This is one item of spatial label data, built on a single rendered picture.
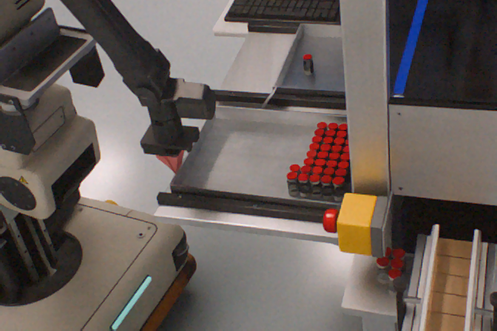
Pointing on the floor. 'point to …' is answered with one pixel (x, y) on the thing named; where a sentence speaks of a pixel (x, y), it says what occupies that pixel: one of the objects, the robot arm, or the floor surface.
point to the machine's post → (367, 82)
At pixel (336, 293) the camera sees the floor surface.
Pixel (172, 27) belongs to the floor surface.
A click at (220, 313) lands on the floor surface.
